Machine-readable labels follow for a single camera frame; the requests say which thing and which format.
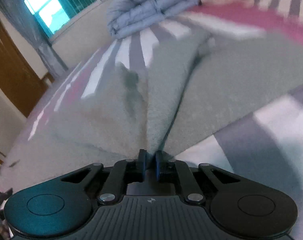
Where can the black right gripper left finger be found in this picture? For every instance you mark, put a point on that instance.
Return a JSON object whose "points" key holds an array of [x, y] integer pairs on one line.
{"points": [[107, 185]]}

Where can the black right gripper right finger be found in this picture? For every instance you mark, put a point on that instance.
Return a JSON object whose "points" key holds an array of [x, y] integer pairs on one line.
{"points": [[192, 185]]}

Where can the grey fleece pants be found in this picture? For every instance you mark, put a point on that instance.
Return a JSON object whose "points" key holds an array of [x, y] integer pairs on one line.
{"points": [[235, 104]]}

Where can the wooden stool by door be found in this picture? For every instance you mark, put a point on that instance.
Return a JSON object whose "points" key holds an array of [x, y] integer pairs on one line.
{"points": [[48, 79]]}

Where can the brown wooden door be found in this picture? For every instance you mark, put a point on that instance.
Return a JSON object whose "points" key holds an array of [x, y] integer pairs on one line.
{"points": [[18, 81]]}

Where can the folded light blue duvet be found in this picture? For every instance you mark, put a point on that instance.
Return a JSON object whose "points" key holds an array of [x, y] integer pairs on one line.
{"points": [[126, 17]]}

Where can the grey blue curtain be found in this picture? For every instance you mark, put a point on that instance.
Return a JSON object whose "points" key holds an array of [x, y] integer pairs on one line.
{"points": [[17, 13]]}

